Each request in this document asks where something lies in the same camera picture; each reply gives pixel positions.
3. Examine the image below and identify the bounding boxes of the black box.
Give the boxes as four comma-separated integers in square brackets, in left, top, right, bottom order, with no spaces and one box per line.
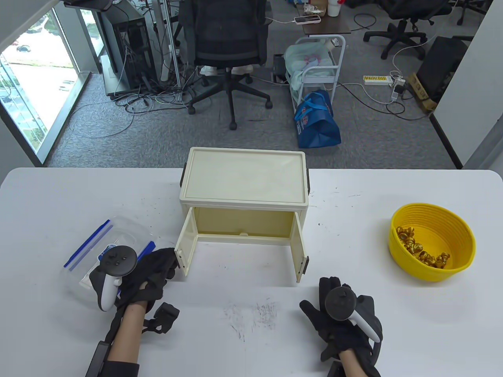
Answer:
[416,36,469,103]

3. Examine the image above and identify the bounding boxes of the brown snack bag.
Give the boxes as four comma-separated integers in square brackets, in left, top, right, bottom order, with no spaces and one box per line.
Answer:
[305,0,329,16]

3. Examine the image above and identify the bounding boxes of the yellow ribbed bowl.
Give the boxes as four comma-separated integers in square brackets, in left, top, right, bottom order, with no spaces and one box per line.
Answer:
[388,203,477,282]

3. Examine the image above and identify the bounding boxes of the person's left hand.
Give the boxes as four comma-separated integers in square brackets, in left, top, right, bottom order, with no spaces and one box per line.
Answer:
[114,247,177,309]

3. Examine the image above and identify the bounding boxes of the tangle of black cables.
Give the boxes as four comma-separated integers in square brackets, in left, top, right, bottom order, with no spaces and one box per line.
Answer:
[67,59,197,138]

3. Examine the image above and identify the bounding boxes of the cream plastic cabinet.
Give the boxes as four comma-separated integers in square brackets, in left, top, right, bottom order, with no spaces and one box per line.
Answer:
[174,147,312,284]

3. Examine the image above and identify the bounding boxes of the black white hand controller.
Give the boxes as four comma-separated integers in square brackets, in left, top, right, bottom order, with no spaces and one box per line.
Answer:
[324,287,383,368]
[90,245,138,312]

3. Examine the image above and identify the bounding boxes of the white rolling cart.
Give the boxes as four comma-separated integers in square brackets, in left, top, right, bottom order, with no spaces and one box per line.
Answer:
[290,35,346,114]

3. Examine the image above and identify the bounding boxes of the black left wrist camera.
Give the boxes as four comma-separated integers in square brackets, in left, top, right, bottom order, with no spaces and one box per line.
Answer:
[142,302,180,334]

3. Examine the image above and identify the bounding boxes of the pile of gold chess pieces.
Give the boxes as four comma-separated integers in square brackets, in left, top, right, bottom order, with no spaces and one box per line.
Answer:
[395,226,451,269]

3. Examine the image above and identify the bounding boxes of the blue shopping bag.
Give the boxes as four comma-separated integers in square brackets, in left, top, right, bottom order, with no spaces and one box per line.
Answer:
[294,90,341,149]

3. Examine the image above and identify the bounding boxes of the person's right forearm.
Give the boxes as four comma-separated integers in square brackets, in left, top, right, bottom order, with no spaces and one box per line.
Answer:
[339,349,368,377]

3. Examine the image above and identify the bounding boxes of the large glass window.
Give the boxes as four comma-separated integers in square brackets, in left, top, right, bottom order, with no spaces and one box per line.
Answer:
[0,8,85,156]

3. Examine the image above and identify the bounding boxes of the brown cardboard box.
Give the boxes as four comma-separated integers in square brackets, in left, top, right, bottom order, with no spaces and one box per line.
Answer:
[408,74,437,113]

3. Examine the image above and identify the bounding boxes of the black left wristband module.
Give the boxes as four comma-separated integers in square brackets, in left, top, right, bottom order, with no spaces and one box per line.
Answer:
[86,341,113,377]

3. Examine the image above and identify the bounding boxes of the dark brown side table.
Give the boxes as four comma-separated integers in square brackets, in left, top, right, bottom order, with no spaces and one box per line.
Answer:
[296,2,351,37]

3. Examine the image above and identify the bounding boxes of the black white left hand controller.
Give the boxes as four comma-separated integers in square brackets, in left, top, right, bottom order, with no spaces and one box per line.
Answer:
[90,245,138,312]

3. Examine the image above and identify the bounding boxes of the black white right hand controller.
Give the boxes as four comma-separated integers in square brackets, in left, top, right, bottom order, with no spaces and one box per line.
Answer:
[324,287,383,368]

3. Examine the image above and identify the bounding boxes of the black mesh office chair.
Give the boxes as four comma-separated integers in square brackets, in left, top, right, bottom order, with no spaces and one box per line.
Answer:
[173,0,274,131]

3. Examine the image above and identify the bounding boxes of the small black device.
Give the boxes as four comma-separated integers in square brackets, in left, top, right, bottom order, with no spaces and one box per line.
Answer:
[273,54,289,84]

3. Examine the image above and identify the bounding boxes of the clear plastic box blue clips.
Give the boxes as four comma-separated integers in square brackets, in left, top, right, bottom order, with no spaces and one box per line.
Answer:
[63,215,156,305]

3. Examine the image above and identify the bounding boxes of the white desk leg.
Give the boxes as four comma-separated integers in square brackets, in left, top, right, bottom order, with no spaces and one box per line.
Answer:
[157,0,181,89]

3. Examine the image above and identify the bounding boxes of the pale green plastic bag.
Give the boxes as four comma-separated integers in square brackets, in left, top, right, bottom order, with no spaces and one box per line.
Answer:
[284,42,334,89]

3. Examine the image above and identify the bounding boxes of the clear plastic lid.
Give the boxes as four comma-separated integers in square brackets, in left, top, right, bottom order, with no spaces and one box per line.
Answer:
[65,215,156,291]

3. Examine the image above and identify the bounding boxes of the person's right hand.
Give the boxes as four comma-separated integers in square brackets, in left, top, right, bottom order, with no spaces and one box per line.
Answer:
[299,276,384,362]

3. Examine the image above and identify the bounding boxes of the person's left forearm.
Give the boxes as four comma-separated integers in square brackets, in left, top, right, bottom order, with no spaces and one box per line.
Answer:
[103,302,149,377]

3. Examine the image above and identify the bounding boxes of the black computer tower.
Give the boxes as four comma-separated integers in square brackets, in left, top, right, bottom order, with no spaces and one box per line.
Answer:
[112,18,156,93]

